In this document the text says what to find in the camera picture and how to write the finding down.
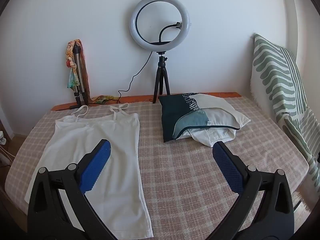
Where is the black mini tripod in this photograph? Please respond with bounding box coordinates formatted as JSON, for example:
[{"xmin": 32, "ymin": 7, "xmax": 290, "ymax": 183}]
[{"xmin": 152, "ymin": 52, "xmax": 171, "ymax": 104}]

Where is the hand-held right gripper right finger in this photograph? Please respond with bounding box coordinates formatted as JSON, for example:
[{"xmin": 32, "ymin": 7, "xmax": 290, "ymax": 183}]
[{"xmin": 200, "ymin": 141, "xmax": 295, "ymax": 240}]

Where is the black gooseneck phone holder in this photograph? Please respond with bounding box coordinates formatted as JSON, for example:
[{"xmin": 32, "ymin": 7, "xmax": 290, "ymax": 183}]
[{"xmin": 150, "ymin": 21, "xmax": 183, "ymax": 46}]

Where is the dark green pillow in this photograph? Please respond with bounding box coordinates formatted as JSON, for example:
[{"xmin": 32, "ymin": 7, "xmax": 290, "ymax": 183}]
[{"xmin": 187, "ymin": 94, "xmax": 251, "ymax": 147}]

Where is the white ring light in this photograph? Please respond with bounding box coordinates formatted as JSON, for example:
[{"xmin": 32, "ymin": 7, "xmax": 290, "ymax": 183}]
[{"xmin": 129, "ymin": 0, "xmax": 192, "ymax": 53}]

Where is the green striped white pillow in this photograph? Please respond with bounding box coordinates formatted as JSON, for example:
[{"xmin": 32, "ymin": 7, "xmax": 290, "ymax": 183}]
[{"xmin": 250, "ymin": 33, "xmax": 320, "ymax": 195}]

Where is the silver folded tripod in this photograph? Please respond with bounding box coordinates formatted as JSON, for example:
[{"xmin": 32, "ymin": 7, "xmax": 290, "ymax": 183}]
[{"xmin": 71, "ymin": 42, "xmax": 89, "ymax": 105}]

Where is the beige checked blanket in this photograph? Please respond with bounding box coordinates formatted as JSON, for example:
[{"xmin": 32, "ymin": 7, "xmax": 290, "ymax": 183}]
[{"xmin": 4, "ymin": 97, "xmax": 310, "ymax": 240}]

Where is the dark teal patterned pillowcase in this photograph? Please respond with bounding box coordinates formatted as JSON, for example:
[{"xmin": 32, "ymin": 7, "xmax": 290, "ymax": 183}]
[{"xmin": 159, "ymin": 92, "xmax": 241, "ymax": 143}]

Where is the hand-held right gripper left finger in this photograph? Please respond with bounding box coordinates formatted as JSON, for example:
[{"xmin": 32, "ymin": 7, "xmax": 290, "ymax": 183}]
[{"xmin": 27, "ymin": 139, "xmax": 118, "ymax": 240}]

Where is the black power cable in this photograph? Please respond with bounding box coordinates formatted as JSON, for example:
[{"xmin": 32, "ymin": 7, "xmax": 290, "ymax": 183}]
[{"xmin": 51, "ymin": 52, "xmax": 153, "ymax": 110}]

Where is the colourful knotted scarf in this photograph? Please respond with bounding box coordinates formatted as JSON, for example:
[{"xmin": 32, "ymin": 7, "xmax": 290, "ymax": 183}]
[{"xmin": 65, "ymin": 39, "xmax": 83, "ymax": 90}]

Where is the green yellow patterned cloth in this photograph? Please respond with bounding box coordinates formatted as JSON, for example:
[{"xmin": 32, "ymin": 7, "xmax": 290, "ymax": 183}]
[{"xmin": 90, "ymin": 95, "xmax": 119, "ymax": 104}]

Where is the white camisole top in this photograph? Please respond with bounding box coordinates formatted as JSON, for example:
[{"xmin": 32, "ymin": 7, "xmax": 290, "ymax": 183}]
[{"xmin": 24, "ymin": 103, "xmax": 153, "ymax": 238}]

